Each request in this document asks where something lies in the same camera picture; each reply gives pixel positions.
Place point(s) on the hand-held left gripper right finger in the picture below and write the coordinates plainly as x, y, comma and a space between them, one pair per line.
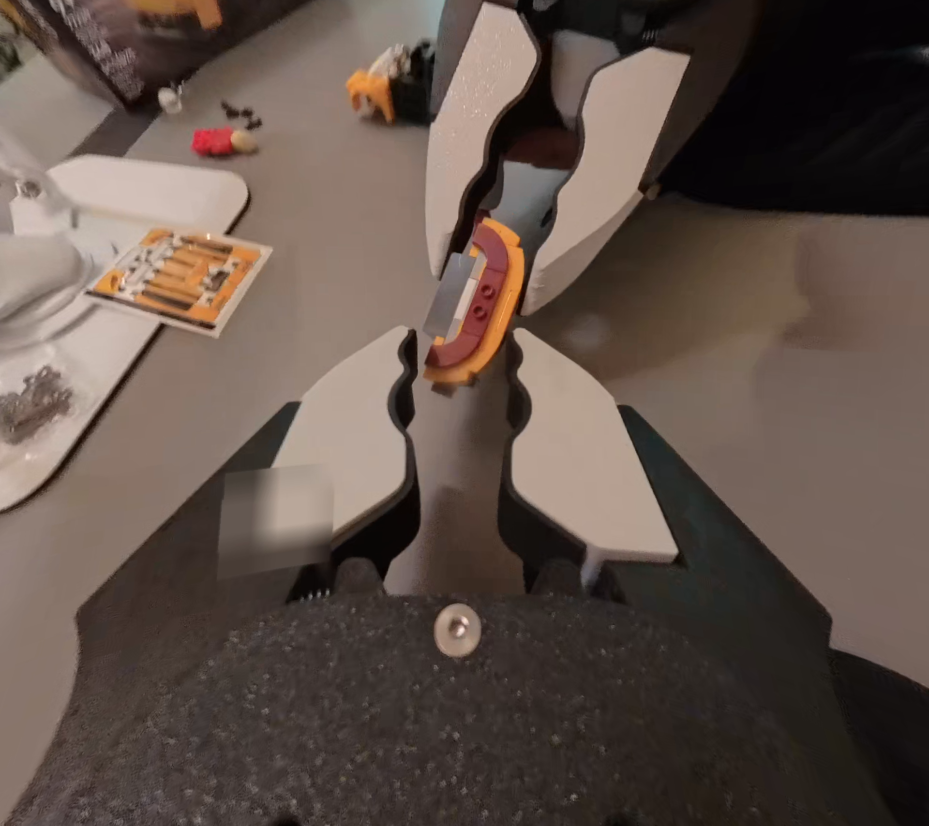
580, 470

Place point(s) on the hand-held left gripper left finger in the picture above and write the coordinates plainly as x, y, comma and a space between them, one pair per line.
348, 434

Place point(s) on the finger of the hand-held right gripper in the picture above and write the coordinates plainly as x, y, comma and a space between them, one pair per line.
631, 137
472, 86

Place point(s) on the curved orange dark red lego assembly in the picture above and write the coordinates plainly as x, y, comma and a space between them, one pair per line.
486, 304

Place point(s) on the person's right forearm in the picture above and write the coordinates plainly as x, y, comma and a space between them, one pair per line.
834, 79

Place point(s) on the person's left forearm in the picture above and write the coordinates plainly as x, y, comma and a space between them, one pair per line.
885, 753

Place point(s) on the orange white black lego build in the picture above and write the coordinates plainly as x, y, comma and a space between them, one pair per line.
385, 90

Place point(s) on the small black lego pins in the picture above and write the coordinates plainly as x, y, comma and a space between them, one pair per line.
243, 115

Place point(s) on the red and tan lego piece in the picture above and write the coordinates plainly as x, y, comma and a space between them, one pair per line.
214, 142

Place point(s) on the small white lego piece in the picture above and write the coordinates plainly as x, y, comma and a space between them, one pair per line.
170, 99

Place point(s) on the black lego box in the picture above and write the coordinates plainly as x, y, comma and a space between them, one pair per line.
94, 50

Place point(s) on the person's right hand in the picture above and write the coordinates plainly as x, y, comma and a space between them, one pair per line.
544, 148

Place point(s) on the orange sticker sheet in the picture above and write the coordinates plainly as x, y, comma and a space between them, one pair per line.
181, 282

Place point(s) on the clear bag of black parts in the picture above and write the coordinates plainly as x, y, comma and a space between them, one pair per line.
33, 405

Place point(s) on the white rounded base plate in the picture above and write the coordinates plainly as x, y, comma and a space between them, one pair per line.
174, 195

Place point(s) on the white swivel mount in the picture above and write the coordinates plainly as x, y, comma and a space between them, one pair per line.
43, 275

